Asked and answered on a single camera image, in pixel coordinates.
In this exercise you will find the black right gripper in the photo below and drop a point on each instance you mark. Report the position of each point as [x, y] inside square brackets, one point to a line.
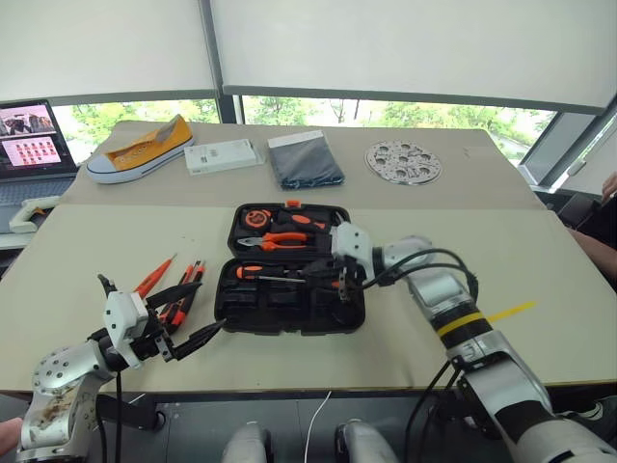
[356, 275]

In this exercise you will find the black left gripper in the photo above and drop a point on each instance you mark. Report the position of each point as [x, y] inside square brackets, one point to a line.
[149, 345]

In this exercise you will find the orange tester screwdriver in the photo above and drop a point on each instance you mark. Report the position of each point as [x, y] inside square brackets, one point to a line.
[154, 275]

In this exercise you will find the black plastic tool case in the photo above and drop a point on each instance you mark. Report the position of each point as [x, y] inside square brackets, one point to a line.
[289, 319]

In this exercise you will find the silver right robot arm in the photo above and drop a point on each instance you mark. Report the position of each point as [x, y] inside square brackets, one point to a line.
[443, 294]

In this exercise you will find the person's bare forearm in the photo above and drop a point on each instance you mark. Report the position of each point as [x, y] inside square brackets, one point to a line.
[611, 187]

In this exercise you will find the orange case latch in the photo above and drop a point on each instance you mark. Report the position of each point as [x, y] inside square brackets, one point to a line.
[292, 203]

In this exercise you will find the orange black tape measure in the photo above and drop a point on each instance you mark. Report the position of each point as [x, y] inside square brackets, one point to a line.
[253, 218]

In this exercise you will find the dark grey folded cloth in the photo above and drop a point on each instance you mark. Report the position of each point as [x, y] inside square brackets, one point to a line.
[306, 164]

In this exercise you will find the grey rounded shape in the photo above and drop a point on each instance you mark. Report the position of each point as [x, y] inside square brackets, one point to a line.
[246, 443]
[364, 443]

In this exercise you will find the perforated metal disc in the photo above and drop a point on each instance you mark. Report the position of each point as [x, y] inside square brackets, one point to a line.
[412, 164]

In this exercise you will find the white flat box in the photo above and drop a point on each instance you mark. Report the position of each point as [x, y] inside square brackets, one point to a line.
[222, 156]

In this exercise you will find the yellow canvas sneaker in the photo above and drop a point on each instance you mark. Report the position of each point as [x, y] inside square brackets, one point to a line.
[144, 154]

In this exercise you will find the yellow tape strip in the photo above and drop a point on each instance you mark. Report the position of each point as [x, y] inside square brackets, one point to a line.
[511, 311]

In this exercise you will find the bare skin body part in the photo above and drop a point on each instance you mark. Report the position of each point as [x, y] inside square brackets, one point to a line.
[9, 434]

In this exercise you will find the open laptop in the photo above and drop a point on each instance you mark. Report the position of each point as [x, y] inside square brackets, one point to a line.
[29, 125]

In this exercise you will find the white roller blind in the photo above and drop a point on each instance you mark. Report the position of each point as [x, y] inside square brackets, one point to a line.
[96, 43]
[410, 43]

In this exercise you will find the person's bare leg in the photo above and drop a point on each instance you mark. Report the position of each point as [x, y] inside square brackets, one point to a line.
[602, 260]

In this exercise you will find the black white sneaker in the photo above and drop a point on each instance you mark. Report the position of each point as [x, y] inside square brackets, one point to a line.
[590, 410]

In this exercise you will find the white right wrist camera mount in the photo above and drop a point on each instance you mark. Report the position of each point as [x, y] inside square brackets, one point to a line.
[349, 241]

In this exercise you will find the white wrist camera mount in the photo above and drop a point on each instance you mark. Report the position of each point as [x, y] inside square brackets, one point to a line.
[120, 318]
[349, 241]

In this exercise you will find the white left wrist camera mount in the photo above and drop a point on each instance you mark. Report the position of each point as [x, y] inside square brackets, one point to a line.
[120, 318]

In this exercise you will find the black table frame bracket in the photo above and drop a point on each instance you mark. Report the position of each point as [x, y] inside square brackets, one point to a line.
[140, 415]

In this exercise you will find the grey window post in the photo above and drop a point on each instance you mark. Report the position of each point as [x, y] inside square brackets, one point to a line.
[230, 110]

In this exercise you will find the grey window frame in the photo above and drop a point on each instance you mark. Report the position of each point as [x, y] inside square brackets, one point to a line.
[549, 144]

